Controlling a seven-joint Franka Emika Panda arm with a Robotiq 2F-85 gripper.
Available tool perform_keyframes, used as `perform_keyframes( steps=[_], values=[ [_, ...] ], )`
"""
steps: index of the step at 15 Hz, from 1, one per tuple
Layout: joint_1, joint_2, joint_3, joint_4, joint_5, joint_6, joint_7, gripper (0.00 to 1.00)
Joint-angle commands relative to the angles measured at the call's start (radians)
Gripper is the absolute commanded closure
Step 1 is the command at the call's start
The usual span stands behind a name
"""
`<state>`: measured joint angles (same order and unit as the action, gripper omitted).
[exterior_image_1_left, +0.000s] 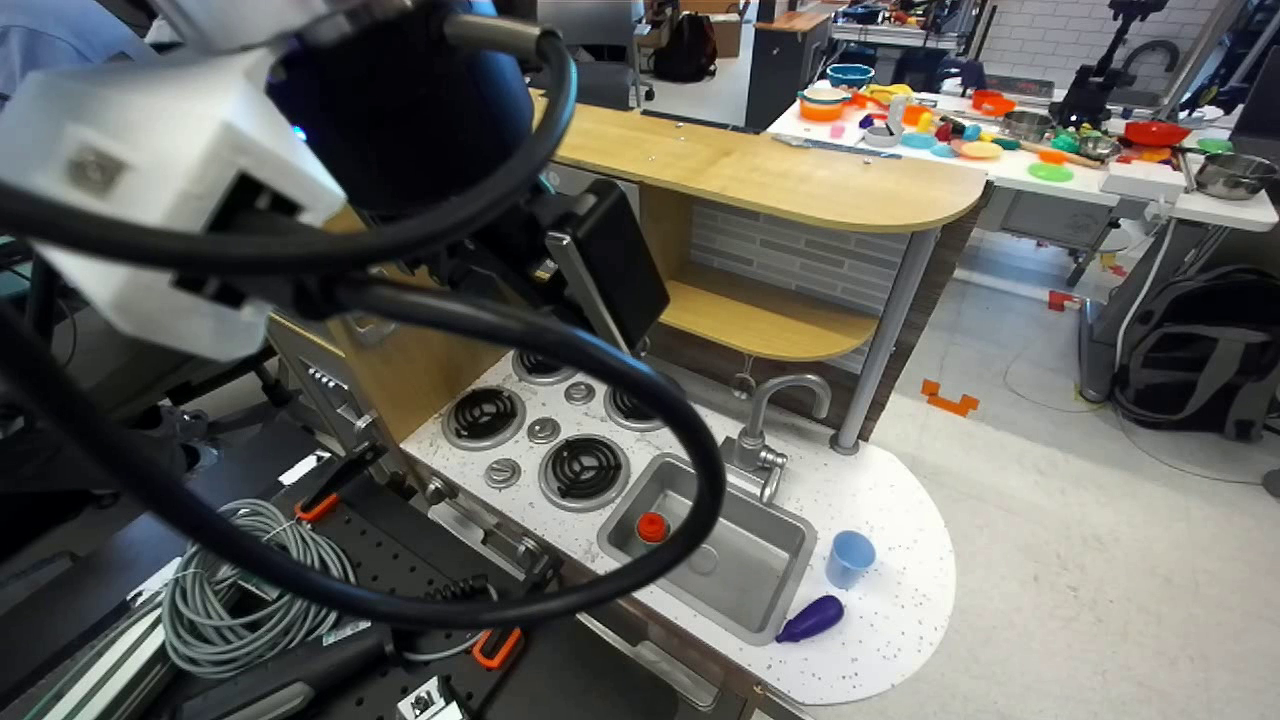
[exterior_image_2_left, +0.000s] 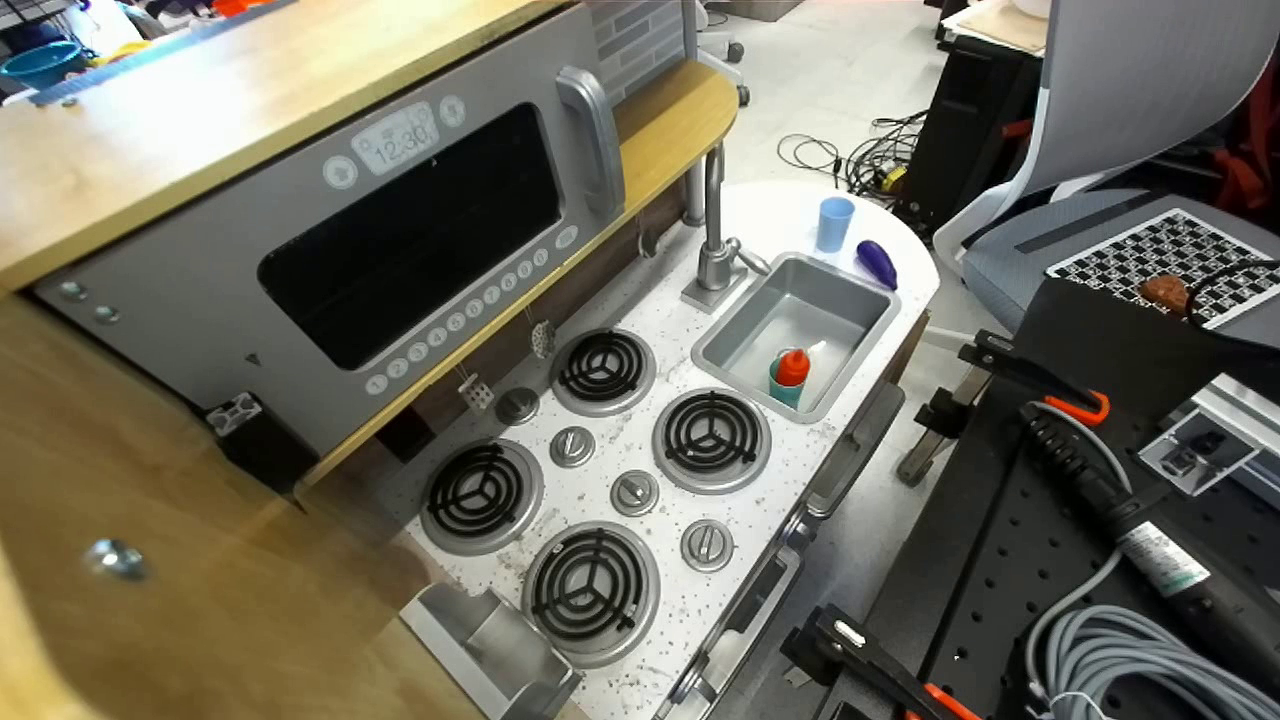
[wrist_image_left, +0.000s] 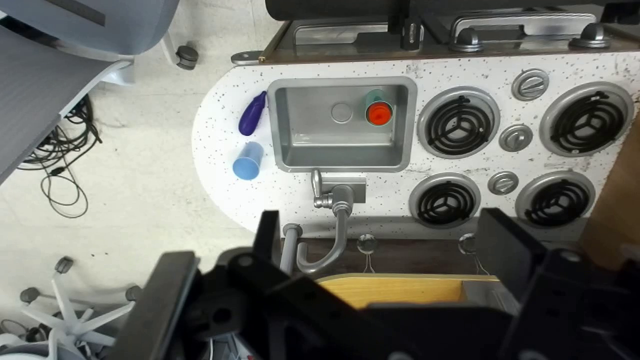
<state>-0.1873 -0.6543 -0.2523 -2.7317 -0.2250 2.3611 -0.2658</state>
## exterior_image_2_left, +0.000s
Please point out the black coil toy burner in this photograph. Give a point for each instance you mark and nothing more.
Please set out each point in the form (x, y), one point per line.
(601, 369)
(710, 438)
(590, 591)
(477, 494)

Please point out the grey toy microwave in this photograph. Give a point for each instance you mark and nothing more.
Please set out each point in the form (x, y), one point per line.
(202, 252)

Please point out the grey toy sink basin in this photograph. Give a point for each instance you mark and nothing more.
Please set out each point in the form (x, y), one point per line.
(785, 314)

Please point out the wooden toy kitchen unit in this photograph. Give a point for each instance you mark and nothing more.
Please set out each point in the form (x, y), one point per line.
(80, 440)

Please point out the purple toy eggplant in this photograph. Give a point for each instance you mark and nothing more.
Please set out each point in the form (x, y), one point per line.
(879, 263)

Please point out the grey toy faucet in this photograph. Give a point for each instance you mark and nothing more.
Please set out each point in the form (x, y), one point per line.
(717, 252)

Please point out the silver metal bracket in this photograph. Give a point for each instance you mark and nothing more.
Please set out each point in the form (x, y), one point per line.
(1234, 405)

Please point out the blue plastic cup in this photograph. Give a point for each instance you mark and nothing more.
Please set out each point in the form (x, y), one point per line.
(833, 225)

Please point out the grey stove knob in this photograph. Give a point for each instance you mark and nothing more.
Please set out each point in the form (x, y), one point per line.
(634, 494)
(706, 547)
(518, 405)
(575, 446)

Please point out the white black dotted calibration board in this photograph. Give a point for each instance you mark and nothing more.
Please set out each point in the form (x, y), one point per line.
(1160, 252)

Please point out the grey office chair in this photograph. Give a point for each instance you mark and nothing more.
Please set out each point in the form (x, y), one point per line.
(1133, 82)

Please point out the black cabinet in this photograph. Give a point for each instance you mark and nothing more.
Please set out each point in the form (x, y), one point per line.
(964, 132)

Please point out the silver bolt in wood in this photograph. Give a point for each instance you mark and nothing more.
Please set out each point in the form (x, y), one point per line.
(117, 556)

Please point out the blue bowl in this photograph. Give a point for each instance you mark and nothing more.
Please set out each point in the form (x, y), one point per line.
(42, 63)

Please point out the black perforated mounting board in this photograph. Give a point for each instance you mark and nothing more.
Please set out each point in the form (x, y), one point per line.
(985, 562)

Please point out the small red toy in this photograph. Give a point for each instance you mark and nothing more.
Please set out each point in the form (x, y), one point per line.
(788, 376)

